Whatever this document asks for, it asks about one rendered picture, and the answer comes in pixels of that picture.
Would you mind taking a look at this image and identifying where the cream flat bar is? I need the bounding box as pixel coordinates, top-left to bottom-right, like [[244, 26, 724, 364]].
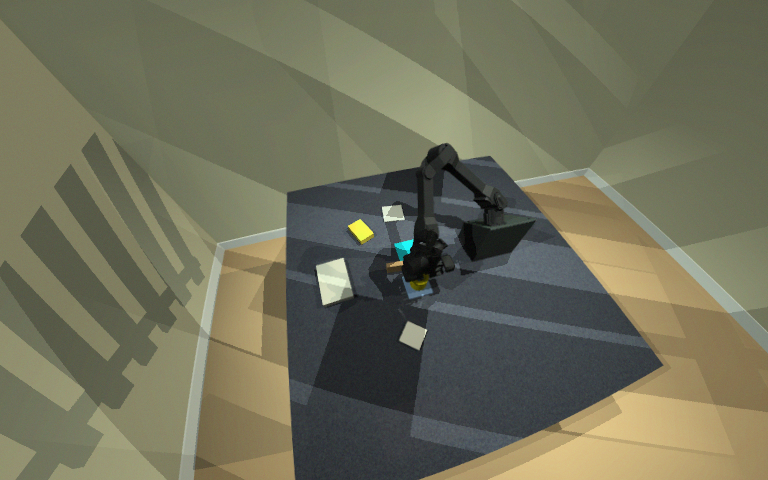
[[316, 258, 354, 308]]

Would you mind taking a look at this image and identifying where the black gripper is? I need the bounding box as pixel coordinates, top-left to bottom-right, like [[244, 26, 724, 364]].
[[401, 255, 455, 283]]

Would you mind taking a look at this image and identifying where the tan wooden bar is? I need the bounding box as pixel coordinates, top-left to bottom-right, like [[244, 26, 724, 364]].
[[386, 261, 403, 273]]

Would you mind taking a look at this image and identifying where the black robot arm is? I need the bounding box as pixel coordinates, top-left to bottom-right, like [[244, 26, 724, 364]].
[[403, 143, 508, 277]]

